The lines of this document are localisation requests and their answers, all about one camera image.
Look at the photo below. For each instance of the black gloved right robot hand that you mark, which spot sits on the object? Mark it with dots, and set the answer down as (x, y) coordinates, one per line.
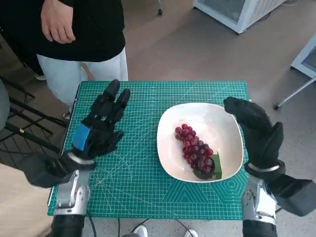
(264, 140)

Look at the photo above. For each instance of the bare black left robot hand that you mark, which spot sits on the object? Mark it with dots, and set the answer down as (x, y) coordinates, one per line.
(101, 133)

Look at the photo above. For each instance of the white shoe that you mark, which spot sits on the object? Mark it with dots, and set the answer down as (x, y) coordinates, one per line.
(140, 231)
(190, 233)

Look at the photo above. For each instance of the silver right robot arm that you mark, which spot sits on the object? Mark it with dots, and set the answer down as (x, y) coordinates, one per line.
(259, 209)

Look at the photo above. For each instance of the green cutting mat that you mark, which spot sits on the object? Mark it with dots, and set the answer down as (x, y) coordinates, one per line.
(133, 182)

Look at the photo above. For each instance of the grey metal leg with caster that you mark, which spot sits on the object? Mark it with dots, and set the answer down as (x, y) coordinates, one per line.
(293, 95)

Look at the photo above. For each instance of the white square plate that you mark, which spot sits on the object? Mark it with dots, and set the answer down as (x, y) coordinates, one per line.
(170, 118)

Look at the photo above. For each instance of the person's hand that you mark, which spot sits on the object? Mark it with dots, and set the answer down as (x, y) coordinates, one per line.
(55, 22)

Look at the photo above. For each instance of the white glass-door cabinet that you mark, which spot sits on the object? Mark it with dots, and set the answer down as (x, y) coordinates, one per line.
(237, 12)

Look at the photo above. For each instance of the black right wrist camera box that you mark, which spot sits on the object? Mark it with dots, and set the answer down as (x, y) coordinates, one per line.
(296, 197)

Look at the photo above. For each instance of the chair leg with caster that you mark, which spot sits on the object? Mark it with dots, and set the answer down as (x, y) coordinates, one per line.
(159, 10)

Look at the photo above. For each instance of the red toy grape bunch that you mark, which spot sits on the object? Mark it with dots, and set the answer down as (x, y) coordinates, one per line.
(195, 148)

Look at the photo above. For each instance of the white glass-top cabinet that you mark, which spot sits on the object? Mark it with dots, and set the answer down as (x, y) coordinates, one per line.
(306, 56)

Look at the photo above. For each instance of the person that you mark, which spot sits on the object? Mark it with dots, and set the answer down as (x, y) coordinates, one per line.
(98, 29)

